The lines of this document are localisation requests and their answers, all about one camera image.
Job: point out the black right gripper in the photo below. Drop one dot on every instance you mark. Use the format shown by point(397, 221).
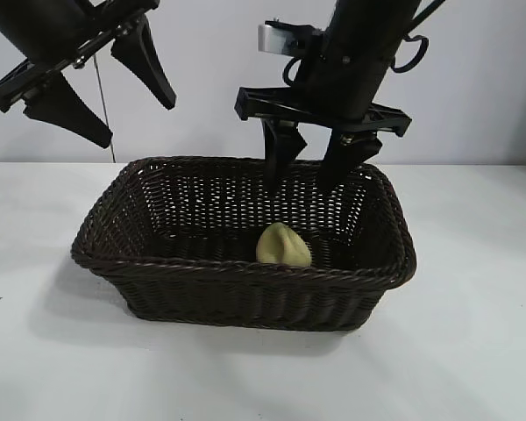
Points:
point(355, 66)

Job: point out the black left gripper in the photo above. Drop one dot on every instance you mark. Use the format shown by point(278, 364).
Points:
point(48, 30)

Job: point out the pale yellow egg yolk pastry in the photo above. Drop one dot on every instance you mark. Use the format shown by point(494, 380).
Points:
point(280, 250)

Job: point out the dark brown wicker basket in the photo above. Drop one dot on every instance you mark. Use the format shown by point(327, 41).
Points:
point(201, 285)

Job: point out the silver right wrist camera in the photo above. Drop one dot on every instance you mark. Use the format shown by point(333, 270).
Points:
point(272, 39)

